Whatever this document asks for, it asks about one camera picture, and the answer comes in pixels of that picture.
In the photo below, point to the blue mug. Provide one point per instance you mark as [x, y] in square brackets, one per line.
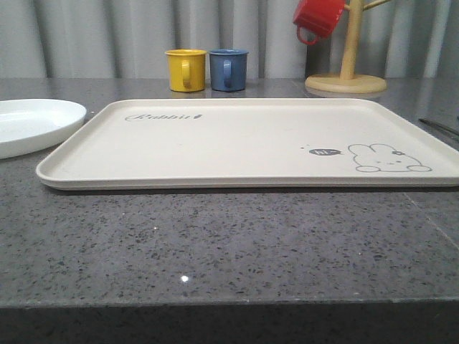
[228, 69]

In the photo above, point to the cream rabbit serving tray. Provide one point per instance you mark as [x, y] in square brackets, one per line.
[260, 142]

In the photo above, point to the red mug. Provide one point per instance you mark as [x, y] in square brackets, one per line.
[319, 17]

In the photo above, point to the wooden mug tree stand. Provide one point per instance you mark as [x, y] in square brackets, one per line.
[347, 81]

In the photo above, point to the silver fork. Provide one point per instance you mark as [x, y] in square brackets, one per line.
[453, 133]

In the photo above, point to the white round plate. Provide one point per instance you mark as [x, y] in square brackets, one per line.
[31, 125]

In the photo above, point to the yellow mug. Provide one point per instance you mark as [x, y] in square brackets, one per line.
[187, 69]

